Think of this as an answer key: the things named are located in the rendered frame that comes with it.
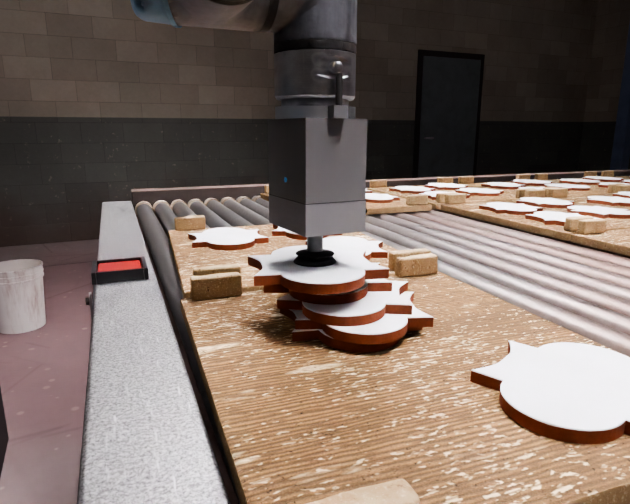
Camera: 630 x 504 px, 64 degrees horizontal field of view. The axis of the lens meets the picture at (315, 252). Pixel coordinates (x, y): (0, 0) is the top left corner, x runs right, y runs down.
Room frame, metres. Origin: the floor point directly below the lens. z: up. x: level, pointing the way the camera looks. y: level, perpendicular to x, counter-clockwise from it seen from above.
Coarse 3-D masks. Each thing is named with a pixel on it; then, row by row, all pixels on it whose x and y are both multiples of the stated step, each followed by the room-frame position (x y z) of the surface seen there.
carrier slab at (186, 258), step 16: (272, 224) 1.03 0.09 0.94; (176, 240) 0.87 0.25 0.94; (192, 240) 0.87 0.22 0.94; (272, 240) 0.87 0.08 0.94; (288, 240) 0.87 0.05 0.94; (304, 240) 0.87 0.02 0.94; (368, 240) 0.87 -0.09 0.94; (176, 256) 0.76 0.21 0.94; (192, 256) 0.76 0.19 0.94; (208, 256) 0.76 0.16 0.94; (224, 256) 0.76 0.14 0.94; (240, 256) 0.76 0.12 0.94; (192, 272) 0.67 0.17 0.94; (256, 272) 0.67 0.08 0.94; (256, 288) 0.60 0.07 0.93
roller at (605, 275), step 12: (396, 216) 1.27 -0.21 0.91; (408, 216) 1.23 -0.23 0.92; (444, 228) 1.09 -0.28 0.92; (456, 228) 1.07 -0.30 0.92; (480, 240) 0.97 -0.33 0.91; (492, 240) 0.95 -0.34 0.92; (516, 252) 0.88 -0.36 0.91; (528, 252) 0.86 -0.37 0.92; (540, 252) 0.85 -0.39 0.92; (552, 264) 0.80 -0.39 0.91; (564, 264) 0.78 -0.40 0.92; (576, 264) 0.77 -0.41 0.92; (600, 276) 0.72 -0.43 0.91; (612, 276) 0.71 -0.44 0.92; (624, 276) 0.70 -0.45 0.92
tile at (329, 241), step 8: (328, 240) 0.82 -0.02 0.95; (336, 240) 0.82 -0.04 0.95; (344, 240) 0.82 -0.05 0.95; (352, 240) 0.82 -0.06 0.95; (360, 240) 0.82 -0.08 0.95; (344, 248) 0.77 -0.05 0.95; (352, 248) 0.77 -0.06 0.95; (360, 248) 0.77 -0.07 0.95; (368, 248) 0.77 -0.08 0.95; (376, 248) 0.77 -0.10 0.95; (368, 256) 0.73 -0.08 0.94; (376, 256) 0.75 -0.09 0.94; (384, 256) 0.75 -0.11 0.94
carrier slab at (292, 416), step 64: (192, 320) 0.49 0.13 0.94; (256, 320) 0.49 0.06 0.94; (448, 320) 0.49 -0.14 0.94; (512, 320) 0.49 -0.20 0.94; (256, 384) 0.35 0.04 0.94; (320, 384) 0.35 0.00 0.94; (384, 384) 0.35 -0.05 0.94; (448, 384) 0.35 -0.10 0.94; (256, 448) 0.27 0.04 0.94; (320, 448) 0.27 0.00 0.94; (384, 448) 0.27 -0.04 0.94; (448, 448) 0.27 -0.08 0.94; (512, 448) 0.27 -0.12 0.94; (576, 448) 0.27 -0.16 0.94
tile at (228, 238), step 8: (208, 232) 0.89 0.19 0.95; (216, 232) 0.89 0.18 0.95; (224, 232) 0.89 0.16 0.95; (232, 232) 0.89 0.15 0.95; (240, 232) 0.89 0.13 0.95; (248, 232) 0.89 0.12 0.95; (256, 232) 0.89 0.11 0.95; (200, 240) 0.82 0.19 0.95; (208, 240) 0.82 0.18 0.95; (216, 240) 0.82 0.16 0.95; (224, 240) 0.82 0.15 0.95; (232, 240) 0.82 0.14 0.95; (240, 240) 0.82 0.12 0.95; (248, 240) 0.82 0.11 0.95; (256, 240) 0.85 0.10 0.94; (264, 240) 0.85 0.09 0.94; (216, 248) 0.80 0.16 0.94; (224, 248) 0.80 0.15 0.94; (232, 248) 0.80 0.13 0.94; (240, 248) 0.80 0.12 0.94
